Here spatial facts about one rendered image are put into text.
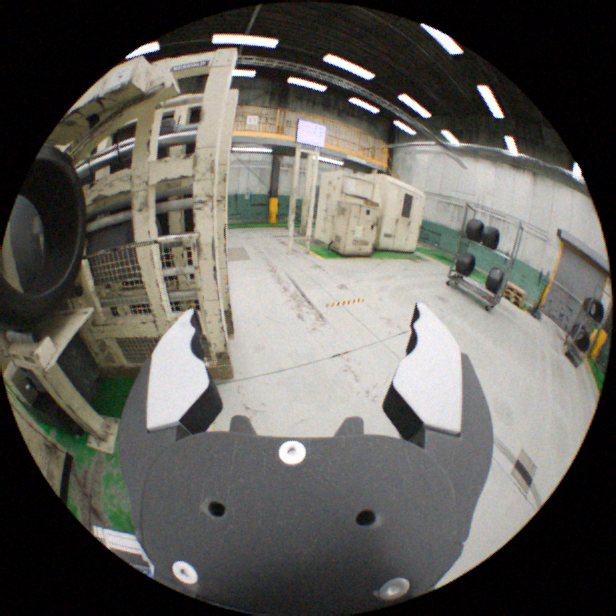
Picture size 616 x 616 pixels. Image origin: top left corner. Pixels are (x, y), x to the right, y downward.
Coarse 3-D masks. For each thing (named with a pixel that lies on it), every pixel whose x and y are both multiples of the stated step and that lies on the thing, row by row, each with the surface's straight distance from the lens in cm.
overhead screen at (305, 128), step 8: (304, 120) 434; (304, 128) 428; (312, 128) 436; (320, 128) 444; (296, 136) 416; (304, 136) 422; (312, 136) 430; (320, 136) 438; (304, 144) 423; (312, 144) 425; (320, 144) 434
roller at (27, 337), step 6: (12, 330) 103; (18, 330) 94; (24, 330) 88; (30, 330) 82; (36, 330) 80; (6, 336) 111; (12, 336) 101; (18, 336) 93; (24, 336) 86; (30, 336) 81; (36, 336) 80; (30, 342) 85; (36, 342) 80
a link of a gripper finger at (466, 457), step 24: (480, 384) 8; (480, 408) 8; (432, 432) 6; (480, 432) 7; (456, 456) 6; (480, 456) 7; (456, 480) 6; (480, 480) 7; (456, 504) 6; (456, 528) 6
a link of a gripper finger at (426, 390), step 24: (432, 312) 11; (432, 336) 9; (408, 360) 8; (432, 360) 8; (456, 360) 9; (408, 384) 7; (432, 384) 7; (456, 384) 8; (384, 408) 8; (408, 408) 6; (432, 408) 7; (456, 408) 7; (408, 432) 7; (456, 432) 7
